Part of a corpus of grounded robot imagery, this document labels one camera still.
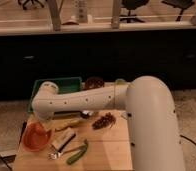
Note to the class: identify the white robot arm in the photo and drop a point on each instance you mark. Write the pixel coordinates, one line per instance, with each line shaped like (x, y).
(151, 117)

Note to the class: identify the dark brown bowl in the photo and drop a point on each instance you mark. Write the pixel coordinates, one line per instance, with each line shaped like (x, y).
(94, 82)

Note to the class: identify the red bowl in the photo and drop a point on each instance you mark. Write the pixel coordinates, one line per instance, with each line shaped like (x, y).
(28, 143)

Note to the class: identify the green cup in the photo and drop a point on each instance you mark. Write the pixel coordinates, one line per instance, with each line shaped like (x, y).
(120, 81)

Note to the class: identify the green plastic tray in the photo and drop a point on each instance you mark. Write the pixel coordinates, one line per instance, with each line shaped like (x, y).
(65, 85)

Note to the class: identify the bunch of dark grapes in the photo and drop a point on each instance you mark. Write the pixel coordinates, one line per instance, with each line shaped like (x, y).
(107, 120)

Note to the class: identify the yellow banana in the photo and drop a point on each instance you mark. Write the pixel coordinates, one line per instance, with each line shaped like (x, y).
(67, 124)

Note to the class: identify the wooden block eraser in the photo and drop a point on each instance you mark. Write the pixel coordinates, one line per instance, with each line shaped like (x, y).
(61, 141)

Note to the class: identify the green pepper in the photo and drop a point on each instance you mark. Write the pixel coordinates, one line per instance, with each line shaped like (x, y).
(71, 160)

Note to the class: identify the black office chair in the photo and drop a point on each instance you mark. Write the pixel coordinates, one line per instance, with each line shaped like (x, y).
(26, 4)
(181, 4)
(132, 5)

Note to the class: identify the black office chair left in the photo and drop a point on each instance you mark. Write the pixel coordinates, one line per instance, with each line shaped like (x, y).
(26, 4)

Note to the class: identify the black office chair right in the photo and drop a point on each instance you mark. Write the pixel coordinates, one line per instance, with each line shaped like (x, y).
(181, 4)

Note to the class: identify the white handled dish brush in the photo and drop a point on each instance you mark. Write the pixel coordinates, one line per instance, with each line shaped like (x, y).
(86, 114)

